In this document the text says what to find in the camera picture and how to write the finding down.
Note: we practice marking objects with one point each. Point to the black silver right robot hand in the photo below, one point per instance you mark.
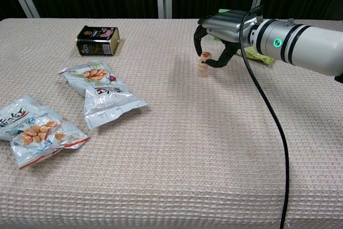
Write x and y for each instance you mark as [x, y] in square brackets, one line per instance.
[227, 26]

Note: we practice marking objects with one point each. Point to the round wooden chess piece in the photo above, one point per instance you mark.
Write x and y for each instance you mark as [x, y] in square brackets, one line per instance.
[202, 64]
[206, 55]
[202, 72]

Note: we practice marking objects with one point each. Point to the green pickle snack packet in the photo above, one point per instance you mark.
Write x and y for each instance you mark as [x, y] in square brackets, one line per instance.
[258, 57]

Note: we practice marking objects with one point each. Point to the beige waffle tablecloth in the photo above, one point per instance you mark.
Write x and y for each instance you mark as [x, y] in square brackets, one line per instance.
[174, 146]

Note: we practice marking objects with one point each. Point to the black rectangular food can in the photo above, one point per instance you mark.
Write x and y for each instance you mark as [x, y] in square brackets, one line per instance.
[97, 41]

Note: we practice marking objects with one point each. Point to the white nut snack bag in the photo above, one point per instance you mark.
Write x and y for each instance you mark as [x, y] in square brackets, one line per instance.
[104, 92]
[34, 132]

